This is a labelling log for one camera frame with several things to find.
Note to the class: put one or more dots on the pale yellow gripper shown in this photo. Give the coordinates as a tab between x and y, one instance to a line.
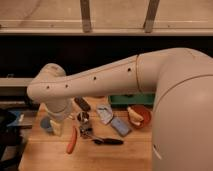
57	127

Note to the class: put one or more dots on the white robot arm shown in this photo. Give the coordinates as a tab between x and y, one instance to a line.
176	82

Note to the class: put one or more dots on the blue plastic cup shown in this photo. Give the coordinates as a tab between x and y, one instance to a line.
45	124

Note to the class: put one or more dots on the white blue packet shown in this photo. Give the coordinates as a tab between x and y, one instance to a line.
105	113

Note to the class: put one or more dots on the blue sponge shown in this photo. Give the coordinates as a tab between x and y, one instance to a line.
120	126

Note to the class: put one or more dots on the green plastic tray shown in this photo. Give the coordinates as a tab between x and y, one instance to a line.
120	101

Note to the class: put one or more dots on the red bowl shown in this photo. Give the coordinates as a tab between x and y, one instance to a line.
144	112

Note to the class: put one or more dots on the black handled utensil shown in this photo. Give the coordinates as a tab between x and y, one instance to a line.
108	141

